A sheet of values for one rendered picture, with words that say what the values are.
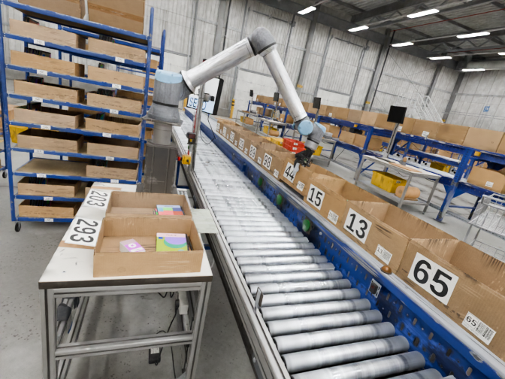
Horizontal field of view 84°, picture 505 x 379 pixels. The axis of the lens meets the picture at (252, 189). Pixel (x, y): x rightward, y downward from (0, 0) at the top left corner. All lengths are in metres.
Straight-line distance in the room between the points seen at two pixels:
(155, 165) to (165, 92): 0.43
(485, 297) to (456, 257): 0.40
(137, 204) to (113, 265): 0.60
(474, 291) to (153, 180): 1.59
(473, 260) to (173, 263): 1.19
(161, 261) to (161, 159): 0.82
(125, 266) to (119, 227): 0.28
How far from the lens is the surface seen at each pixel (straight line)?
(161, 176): 1.82
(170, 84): 1.74
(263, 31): 1.79
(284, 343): 1.00
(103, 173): 2.80
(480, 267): 1.46
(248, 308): 1.08
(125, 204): 1.67
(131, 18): 2.75
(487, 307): 1.14
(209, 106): 2.53
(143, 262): 1.13
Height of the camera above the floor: 1.44
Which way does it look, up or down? 17 degrees down
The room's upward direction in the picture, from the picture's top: 12 degrees clockwise
